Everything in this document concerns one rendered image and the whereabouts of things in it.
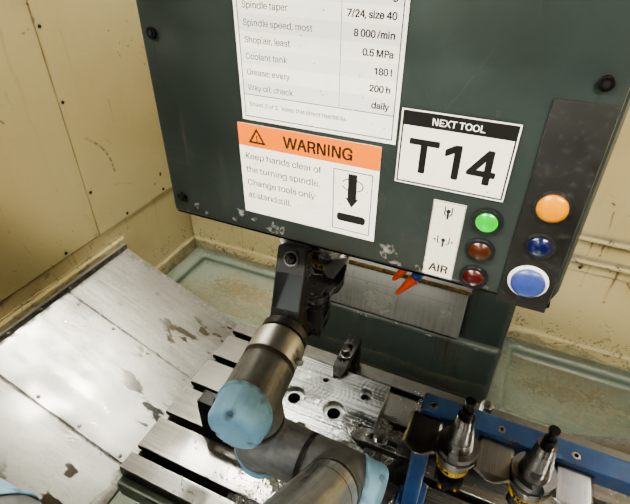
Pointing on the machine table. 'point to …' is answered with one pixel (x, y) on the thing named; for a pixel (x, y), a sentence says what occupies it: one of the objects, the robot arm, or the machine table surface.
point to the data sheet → (323, 64)
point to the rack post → (414, 489)
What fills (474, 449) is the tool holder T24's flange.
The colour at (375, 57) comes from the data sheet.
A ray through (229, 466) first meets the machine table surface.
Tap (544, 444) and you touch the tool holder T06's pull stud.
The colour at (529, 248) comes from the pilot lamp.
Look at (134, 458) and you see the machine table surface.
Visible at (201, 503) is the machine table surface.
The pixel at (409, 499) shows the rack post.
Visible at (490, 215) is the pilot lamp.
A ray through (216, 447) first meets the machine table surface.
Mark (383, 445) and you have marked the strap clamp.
